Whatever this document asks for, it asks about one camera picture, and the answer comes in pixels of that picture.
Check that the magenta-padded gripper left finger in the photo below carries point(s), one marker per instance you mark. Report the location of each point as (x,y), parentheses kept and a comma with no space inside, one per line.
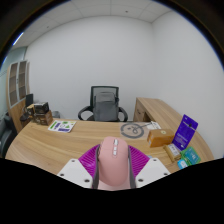
(73,171)

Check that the small black chair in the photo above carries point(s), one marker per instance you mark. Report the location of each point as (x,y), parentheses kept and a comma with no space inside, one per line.
(28,100)

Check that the pink computer mouse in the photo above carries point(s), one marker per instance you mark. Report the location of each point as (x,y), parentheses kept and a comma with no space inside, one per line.
(113,161)

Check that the ceiling light strip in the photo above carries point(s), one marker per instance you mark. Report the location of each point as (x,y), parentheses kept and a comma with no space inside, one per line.
(18,38)

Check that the orange cardboard box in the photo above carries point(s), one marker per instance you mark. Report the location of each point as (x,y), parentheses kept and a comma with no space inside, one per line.
(160,137)

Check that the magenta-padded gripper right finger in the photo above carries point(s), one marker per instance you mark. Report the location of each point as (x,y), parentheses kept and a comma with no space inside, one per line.
(154,170)

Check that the black box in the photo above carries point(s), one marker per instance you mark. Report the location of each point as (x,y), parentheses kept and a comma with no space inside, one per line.
(41,108)

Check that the grey backpack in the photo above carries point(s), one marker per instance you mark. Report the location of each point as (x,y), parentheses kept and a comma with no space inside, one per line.
(106,106)

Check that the purple card package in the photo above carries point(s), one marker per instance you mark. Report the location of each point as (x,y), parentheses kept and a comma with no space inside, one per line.
(185,132)

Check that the wooden shelf unit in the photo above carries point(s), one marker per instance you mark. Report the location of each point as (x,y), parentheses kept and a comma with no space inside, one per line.
(16,86)

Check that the small blue packet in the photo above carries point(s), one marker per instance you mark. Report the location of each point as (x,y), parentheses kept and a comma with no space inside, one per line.
(182,164)

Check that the small tan packet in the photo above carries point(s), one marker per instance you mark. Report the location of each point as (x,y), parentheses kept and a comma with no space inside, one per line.
(172,152)

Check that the green packet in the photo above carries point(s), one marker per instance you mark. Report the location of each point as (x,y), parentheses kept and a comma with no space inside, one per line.
(190,155)

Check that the wooden side desk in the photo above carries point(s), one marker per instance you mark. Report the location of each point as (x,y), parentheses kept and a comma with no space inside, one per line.
(156,111)

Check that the white green purple leaflet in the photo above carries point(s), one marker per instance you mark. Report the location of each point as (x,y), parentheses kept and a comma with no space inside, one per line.
(61,126)

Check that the dark brown box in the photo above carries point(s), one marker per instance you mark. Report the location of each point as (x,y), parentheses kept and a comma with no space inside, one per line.
(44,118)

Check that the black sofa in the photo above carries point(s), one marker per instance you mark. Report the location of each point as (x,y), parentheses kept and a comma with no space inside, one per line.
(6,133)

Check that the black mesh office chair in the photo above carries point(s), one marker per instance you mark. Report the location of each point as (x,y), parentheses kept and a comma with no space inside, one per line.
(86,113)

